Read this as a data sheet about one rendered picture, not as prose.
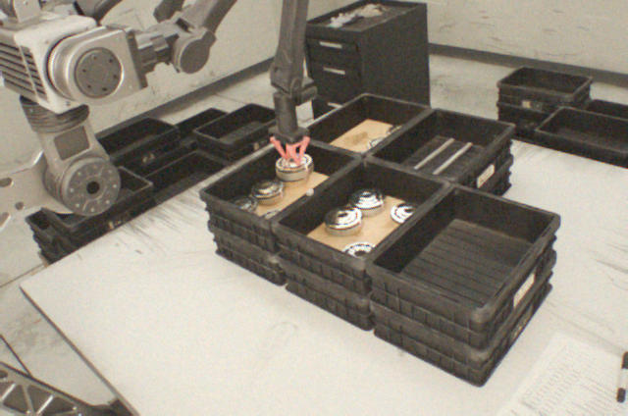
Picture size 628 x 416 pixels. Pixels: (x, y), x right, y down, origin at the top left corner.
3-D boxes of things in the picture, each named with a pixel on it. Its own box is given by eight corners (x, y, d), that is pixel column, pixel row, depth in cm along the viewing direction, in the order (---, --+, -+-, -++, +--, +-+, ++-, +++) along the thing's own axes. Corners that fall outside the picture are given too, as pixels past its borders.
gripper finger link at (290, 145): (296, 155, 166) (291, 125, 161) (313, 161, 161) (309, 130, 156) (278, 164, 162) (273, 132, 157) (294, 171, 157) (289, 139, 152)
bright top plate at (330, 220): (348, 232, 152) (348, 231, 152) (317, 223, 157) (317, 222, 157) (368, 212, 159) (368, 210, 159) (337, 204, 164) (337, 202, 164)
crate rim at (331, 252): (362, 272, 130) (361, 264, 128) (269, 231, 148) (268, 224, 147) (452, 189, 154) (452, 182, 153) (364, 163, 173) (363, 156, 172)
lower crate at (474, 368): (481, 394, 121) (483, 356, 115) (369, 338, 140) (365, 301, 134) (555, 288, 146) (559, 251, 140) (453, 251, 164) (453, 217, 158)
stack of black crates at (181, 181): (179, 265, 267) (160, 204, 250) (145, 243, 286) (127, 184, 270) (244, 224, 290) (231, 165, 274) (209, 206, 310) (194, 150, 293)
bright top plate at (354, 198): (368, 212, 159) (368, 211, 159) (342, 200, 166) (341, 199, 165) (392, 196, 164) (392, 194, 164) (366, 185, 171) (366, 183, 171)
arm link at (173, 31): (141, 28, 112) (157, 39, 109) (184, 15, 118) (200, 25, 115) (146, 69, 118) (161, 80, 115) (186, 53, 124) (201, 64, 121)
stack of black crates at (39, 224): (64, 278, 269) (47, 238, 258) (39, 255, 288) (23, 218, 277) (135, 236, 292) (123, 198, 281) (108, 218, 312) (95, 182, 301)
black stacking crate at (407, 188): (365, 303, 134) (361, 265, 129) (276, 260, 153) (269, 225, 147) (452, 220, 159) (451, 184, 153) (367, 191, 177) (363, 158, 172)
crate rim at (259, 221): (269, 231, 148) (267, 223, 147) (197, 199, 167) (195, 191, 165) (364, 163, 173) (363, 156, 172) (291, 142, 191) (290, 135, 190)
